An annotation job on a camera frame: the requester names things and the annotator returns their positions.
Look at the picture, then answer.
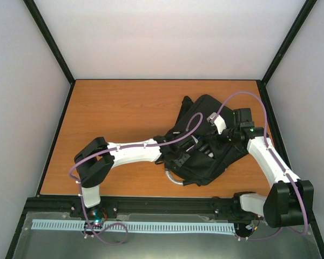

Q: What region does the black student backpack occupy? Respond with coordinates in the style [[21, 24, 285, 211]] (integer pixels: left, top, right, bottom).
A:
[[155, 94, 253, 186]]

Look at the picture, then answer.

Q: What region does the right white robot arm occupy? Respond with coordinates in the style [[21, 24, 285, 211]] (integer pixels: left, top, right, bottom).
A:
[[207, 110, 314, 228]]

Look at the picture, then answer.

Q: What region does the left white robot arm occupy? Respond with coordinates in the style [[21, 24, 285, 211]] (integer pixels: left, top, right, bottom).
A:
[[69, 133, 198, 217]]

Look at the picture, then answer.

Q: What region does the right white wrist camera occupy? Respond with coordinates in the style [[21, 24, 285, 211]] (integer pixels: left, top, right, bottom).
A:
[[207, 112, 227, 135]]

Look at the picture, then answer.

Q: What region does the light blue cable duct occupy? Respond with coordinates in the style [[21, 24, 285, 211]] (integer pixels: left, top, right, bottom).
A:
[[31, 219, 235, 235]]

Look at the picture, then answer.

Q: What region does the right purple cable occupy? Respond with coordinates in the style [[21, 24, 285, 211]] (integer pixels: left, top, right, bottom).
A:
[[209, 91, 310, 242]]

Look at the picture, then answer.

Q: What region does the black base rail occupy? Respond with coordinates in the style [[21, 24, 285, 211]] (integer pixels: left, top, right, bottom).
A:
[[23, 195, 255, 222]]

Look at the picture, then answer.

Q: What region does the right black frame post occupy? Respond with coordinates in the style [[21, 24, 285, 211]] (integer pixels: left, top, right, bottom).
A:
[[261, 0, 318, 84]]

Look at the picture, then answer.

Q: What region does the black frame post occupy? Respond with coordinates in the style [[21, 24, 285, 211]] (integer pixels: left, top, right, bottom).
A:
[[23, 0, 76, 85], [261, 0, 318, 84]]

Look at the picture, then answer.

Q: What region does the left black frame post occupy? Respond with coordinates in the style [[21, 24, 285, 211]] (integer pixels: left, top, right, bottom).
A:
[[23, 0, 76, 85]]

